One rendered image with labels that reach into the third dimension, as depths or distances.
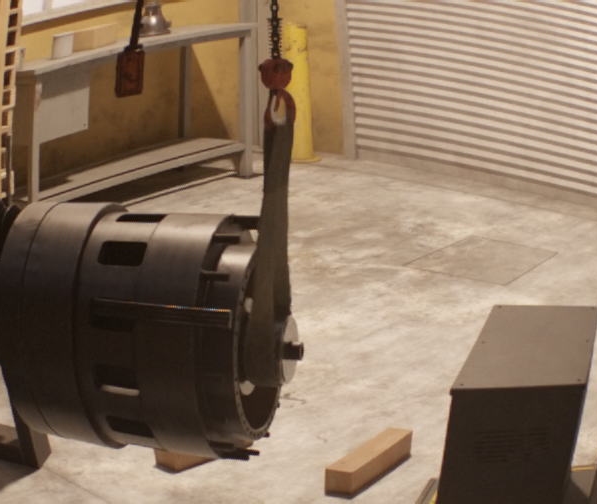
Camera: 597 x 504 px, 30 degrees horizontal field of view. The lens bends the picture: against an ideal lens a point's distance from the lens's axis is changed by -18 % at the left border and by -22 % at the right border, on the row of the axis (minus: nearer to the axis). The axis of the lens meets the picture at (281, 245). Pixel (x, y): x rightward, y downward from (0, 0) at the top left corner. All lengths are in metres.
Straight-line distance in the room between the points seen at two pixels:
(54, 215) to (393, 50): 6.20
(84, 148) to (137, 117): 0.54
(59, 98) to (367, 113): 2.61
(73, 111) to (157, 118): 1.57
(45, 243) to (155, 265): 0.27
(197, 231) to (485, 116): 5.90
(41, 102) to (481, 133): 3.08
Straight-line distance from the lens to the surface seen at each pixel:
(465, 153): 8.44
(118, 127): 8.52
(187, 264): 2.43
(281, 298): 2.63
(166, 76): 8.80
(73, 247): 2.51
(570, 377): 2.37
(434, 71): 8.48
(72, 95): 7.32
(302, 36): 8.79
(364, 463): 3.80
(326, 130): 9.19
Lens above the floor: 1.69
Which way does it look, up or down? 14 degrees down
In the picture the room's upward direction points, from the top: 2 degrees counter-clockwise
